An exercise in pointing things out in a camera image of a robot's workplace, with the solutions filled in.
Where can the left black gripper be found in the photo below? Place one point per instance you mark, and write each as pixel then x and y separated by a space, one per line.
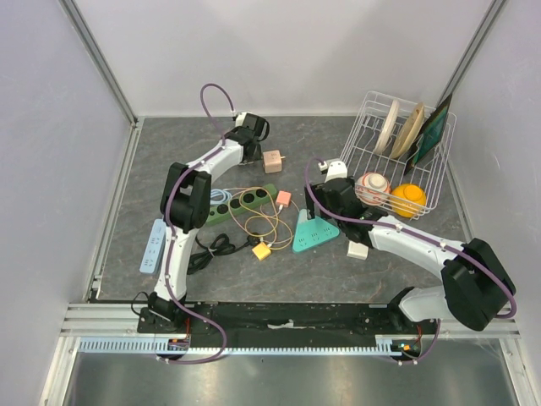
pixel 259 155

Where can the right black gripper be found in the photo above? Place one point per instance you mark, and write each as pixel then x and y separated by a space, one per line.
pixel 318 194

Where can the pink cube socket adapter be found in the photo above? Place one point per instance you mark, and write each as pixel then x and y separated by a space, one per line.
pixel 272 161

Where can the teal triangular power strip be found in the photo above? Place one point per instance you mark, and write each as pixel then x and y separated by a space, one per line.
pixel 310 233

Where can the white square plug adapter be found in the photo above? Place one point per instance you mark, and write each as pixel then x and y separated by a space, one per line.
pixel 357 251

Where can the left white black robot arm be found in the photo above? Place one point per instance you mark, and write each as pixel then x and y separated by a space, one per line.
pixel 185 206

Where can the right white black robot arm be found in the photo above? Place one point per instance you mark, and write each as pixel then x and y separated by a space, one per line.
pixel 474 286

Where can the pink usb charger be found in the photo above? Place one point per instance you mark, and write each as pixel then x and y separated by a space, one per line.
pixel 283 199

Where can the orange bowl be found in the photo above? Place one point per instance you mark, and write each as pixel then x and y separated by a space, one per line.
pixel 407 200

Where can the white plate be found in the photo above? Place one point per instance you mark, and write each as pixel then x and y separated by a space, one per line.
pixel 387 128

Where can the beige plate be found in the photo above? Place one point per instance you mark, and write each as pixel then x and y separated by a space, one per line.
pixel 409 132

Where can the yellow usb charger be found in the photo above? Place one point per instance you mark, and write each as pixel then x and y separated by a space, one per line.
pixel 261 251

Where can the dark green square plate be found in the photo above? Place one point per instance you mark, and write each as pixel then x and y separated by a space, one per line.
pixel 430 135

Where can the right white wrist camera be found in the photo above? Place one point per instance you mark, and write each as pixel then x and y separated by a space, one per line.
pixel 332 169

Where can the white wire dish rack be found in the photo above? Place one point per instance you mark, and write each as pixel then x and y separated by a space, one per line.
pixel 358 154

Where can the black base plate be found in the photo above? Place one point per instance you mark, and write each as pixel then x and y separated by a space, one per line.
pixel 309 324

